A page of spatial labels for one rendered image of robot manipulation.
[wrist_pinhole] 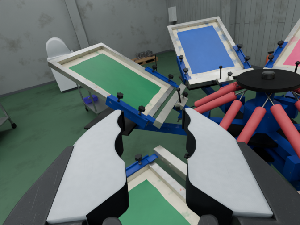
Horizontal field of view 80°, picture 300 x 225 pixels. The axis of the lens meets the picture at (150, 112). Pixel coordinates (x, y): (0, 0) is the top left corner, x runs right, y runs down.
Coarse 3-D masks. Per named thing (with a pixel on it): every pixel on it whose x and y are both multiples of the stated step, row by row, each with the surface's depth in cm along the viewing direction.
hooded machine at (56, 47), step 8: (48, 40) 488; (56, 40) 491; (48, 48) 491; (56, 48) 498; (64, 48) 506; (48, 56) 498; (56, 56) 506; (56, 72) 518; (56, 80) 526; (64, 80) 535; (64, 88) 543; (72, 88) 557
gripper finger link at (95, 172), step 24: (120, 120) 12; (96, 144) 9; (120, 144) 10; (72, 168) 8; (96, 168) 8; (120, 168) 8; (72, 192) 7; (96, 192) 7; (120, 192) 7; (48, 216) 6; (72, 216) 6; (96, 216) 6; (120, 216) 8
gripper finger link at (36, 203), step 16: (64, 160) 8; (48, 176) 7; (32, 192) 7; (48, 192) 7; (16, 208) 6; (32, 208) 6; (48, 208) 6; (16, 224) 6; (32, 224) 6; (48, 224) 6; (64, 224) 6; (80, 224) 6
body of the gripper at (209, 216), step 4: (204, 216) 6; (208, 216) 6; (212, 216) 6; (104, 220) 6; (108, 220) 6; (112, 220) 6; (116, 220) 6; (200, 220) 6; (204, 220) 6; (208, 220) 6; (212, 220) 6; (216, 220) 6; (104, 224) 6; (108, 224) 6; (112, 224) 6; (116, 224) 6; (120, 224) 6; (200, 224) 6; (204, 224) 6; (208, 224) 6; (212, 224) 6; (216, 224) 6
